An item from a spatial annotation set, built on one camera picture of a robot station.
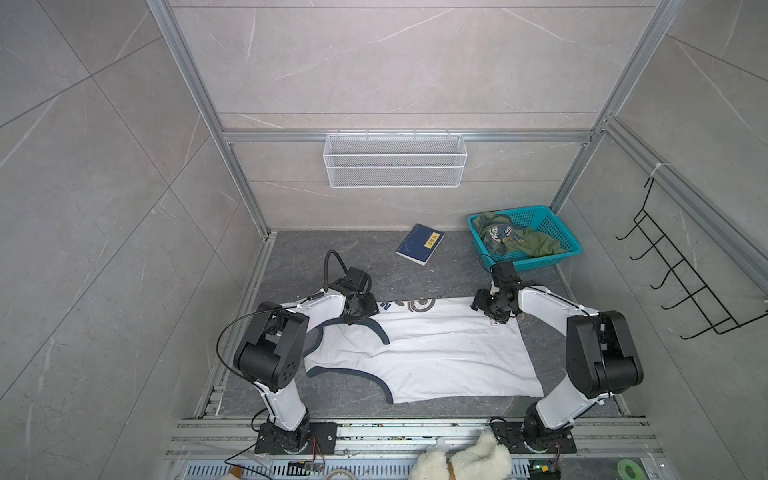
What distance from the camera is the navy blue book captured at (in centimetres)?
113

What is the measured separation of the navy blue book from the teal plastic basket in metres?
0.15

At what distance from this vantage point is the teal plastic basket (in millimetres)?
1068
